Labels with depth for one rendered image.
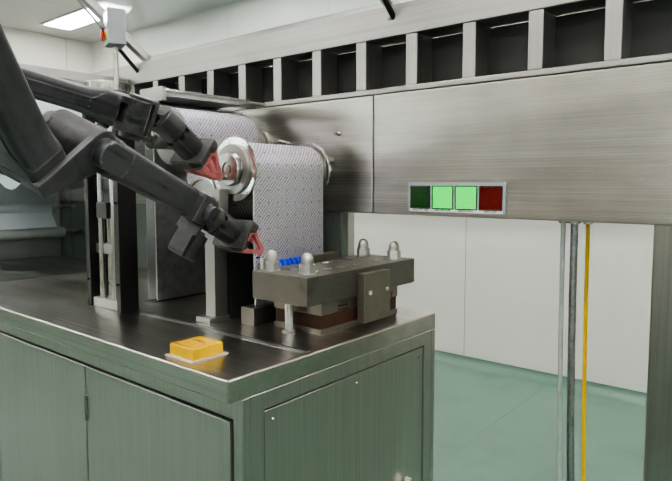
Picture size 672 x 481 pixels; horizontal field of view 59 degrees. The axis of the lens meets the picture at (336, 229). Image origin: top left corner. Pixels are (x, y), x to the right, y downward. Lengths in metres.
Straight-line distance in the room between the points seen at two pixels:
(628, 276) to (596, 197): 2.43
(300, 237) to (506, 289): 2.62
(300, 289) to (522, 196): 0.51
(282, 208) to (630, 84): 0.77
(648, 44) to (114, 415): 1.32
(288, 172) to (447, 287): 2.82
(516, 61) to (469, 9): 0.16
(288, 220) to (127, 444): 0.59
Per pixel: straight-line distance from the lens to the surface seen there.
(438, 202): 1.41
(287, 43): 1.77
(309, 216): 1.48
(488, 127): 1.37
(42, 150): 0.79
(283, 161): 1.41
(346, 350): 1.22
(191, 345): 1.13
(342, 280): 1.28
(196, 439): 1.17
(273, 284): 1.26
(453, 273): 4.09
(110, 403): 1.40
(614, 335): 3.77
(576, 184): 1.29
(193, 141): 1.29
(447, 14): 1.47
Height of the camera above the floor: 1.22
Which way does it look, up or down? 5 degrees down
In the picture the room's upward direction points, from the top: straight up
